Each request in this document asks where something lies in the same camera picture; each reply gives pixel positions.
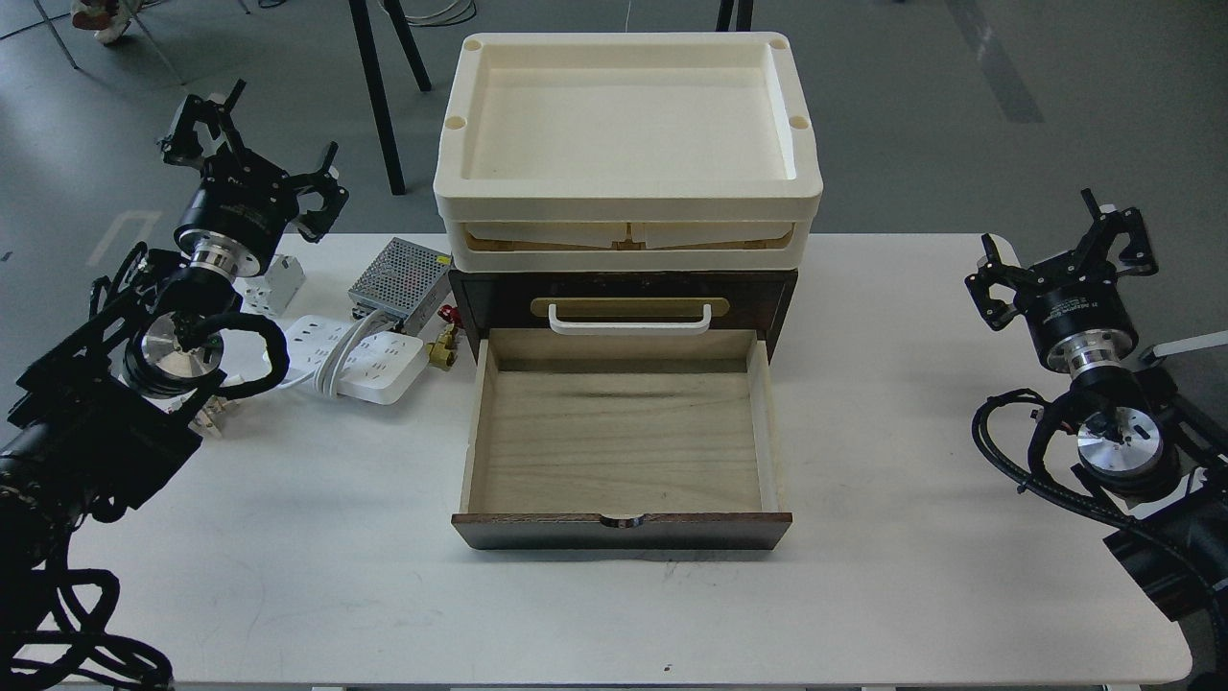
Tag white circuit breaker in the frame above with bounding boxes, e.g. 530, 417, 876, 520
235, 254, 305, 319

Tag cream plastic tray organizer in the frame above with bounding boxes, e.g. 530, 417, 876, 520
433, 32, 823, 272

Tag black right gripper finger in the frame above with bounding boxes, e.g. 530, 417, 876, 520
965, 234, 1032, 333
1072, 188, 1159, 279

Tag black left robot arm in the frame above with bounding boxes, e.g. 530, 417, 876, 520
1, 82, 349, 690

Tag brass and red connectors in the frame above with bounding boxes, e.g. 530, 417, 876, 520
426, 303, 463, 371

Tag dark wooden cabinet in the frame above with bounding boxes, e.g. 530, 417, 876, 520
448, 270, 799, 353

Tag white plug adapter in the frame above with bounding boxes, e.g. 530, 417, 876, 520
188, 394, 239, 439

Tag white power strip with cable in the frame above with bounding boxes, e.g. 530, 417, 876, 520
280, 315, 427, 404

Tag black stand leg right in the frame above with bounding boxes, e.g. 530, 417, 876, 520
715, 0, 754, 32

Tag metal mesh power supply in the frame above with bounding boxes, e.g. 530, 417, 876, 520
349, 239, 452, 330

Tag white drawer handle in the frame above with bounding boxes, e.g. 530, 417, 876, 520
546, 303, 712, 338

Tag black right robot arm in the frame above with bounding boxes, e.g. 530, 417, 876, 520
965, 189, 1227, 690

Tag black stand leg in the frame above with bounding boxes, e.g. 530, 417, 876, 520
348, 1, 433, 196
715, 0, 754, 32

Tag open wooden drawer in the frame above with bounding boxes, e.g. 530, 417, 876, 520
452, 329, 792, 550

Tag black stand leg left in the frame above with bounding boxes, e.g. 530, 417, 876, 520
348, 1, 433, 196

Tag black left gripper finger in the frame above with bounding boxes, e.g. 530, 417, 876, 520
158, 82, 248, 171
286, 144, 349, 242

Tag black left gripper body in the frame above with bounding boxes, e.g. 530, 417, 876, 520
176, 146, 293, 275

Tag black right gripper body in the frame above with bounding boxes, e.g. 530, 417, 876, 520
1019, 252, 1140, 371

